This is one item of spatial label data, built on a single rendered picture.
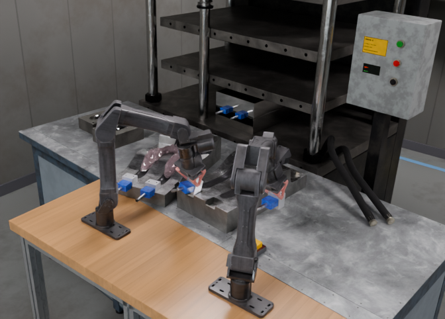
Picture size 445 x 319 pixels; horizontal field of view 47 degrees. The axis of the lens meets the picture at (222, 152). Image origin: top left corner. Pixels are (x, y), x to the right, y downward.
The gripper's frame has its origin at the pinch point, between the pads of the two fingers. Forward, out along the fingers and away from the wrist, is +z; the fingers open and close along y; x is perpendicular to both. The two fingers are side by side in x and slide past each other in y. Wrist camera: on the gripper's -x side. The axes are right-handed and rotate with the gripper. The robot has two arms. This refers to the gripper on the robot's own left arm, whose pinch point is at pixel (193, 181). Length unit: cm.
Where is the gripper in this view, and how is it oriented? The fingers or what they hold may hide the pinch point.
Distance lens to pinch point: 190.5
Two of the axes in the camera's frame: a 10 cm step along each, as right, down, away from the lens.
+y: -7.1, -4.4, 5.5
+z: 1.1, 7.1, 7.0
